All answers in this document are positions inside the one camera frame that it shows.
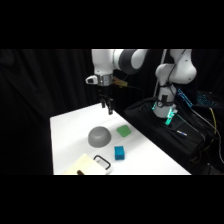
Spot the grey upturned bowl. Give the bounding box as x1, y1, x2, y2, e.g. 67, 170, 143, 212
87, 126, 112, 148

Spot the green triangle block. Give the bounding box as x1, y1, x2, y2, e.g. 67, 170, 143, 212
116, 124, 132, 138

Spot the yellow wrist cable connector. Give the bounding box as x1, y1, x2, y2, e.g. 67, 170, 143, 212
112, 76, 130, 89

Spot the black curtain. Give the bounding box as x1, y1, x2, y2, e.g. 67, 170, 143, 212
0, 49, 224, 176

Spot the green base light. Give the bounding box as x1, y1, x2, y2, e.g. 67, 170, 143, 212
151, 102, 177, 127

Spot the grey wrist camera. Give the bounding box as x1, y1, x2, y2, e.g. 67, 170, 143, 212
85, 74, 100, 85

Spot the blue cube block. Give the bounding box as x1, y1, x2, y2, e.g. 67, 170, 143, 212
113, 145, 126, 161

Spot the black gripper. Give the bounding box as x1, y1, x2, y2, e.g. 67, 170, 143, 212
98, 85, 114, 116

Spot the teal lit electronics box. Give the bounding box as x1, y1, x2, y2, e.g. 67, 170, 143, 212
195, 90, 218, 108

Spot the yellow cable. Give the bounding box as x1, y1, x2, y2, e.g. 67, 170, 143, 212
208, 107, 219, 136

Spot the black robot stand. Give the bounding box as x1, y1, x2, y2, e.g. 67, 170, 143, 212
123, 97, 206, 175

